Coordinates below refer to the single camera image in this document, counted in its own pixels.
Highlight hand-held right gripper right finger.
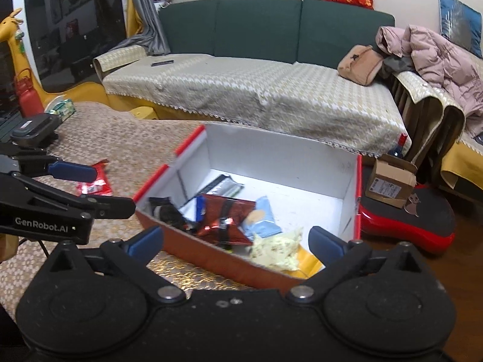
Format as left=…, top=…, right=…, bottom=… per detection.
left=286, top=225, right=425, bottom=304

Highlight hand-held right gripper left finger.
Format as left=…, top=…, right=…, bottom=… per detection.
left=47, top=225, right=187, bottom=304

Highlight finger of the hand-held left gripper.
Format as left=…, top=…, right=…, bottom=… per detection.
left=15, top=153, right=101, bottom=183
left=8, top=171, right=136, bottom=220

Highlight yellow snack packet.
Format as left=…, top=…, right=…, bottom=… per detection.
left=296, top=245, right=325, bottom=278

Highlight small red snack packet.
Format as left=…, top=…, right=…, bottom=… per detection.
left=75, top=159, right=114, bottom=197

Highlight dark brown snack packet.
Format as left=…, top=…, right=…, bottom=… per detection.
left=148, top=196, right=189, bottom=230

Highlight cream snack packet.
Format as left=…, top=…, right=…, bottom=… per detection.
left=249, top=227, right=304, bottom=272

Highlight white and blue snack packet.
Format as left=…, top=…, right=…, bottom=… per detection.
left=177, top=196, right=206, bottom=230

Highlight light blue snack packet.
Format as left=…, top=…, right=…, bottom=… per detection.
left=239, top=195, right=283, bottom=239

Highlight red cardboard box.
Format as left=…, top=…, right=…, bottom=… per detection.
left=133, top=122, right=363, bottom=291

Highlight dark red shiny snack packet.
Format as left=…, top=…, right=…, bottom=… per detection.
left=194, top=193, right=257, bottom=249

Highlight silver foil snack packet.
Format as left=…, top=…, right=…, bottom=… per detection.
left=196, top=174, right=244, bottom=200

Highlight gold patterned tablecloth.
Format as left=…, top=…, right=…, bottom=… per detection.
left=0, top=102, right=265, bottom=310

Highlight black device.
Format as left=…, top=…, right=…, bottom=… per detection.
left=11, top=114, right=61, bottom=147

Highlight green tissue pack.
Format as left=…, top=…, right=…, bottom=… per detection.
left=44, top=99, right=77, bottom=122

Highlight red bottle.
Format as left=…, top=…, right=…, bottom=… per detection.
left=14, top=68, right=45, bottom=117

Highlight small cardboard box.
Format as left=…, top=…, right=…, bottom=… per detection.
left=364, top=154, right=419, bottom=209

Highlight red and black board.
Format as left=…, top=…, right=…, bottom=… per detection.
left=357, top=166, right=456, bottom=255

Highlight yellow giraffe toy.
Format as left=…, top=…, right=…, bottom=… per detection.
left=0, top=8, right=50, bottom=95

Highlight black screen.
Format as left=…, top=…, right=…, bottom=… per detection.
left=11, top=0, right=127, bottom=93

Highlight grey curtain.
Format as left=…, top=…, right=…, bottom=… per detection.
left=126, top=0, right=171, bottom=55

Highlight beige patterned sofa cover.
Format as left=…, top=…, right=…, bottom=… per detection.
left=92, top=45, right=412, bottom=159

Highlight beige armrest cover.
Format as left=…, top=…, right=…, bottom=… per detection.
left=390, top=70, right=466, bottom=185

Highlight tan handbag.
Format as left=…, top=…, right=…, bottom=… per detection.
left=337, top=44, right=385, bottom=87

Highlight dark grey garment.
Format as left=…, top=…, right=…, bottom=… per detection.
left=381, top=56, right=416, bottom=78

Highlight pink puffer jacket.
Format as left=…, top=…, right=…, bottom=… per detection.
left=375, top=24, right=483, bottom=136

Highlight green sofa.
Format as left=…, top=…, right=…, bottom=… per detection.
left=158, top=0, right=396, bottom=68

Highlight blue wall picture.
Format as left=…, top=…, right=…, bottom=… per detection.
left=438, top=0, right=483, bottom=59

